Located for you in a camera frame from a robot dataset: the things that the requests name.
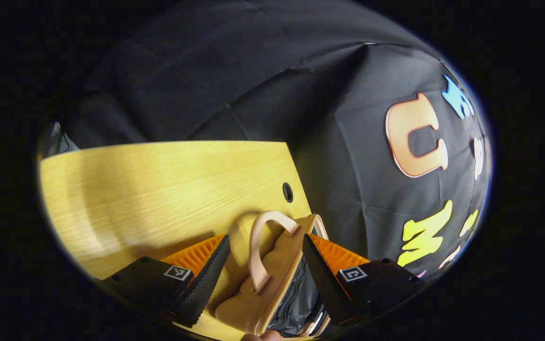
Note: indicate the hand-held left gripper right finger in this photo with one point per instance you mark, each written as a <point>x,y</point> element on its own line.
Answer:
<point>324,279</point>

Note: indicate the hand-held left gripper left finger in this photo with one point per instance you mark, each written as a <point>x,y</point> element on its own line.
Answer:
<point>206,279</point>

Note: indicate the beige suitcase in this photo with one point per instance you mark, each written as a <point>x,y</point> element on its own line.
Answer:
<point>239,308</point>

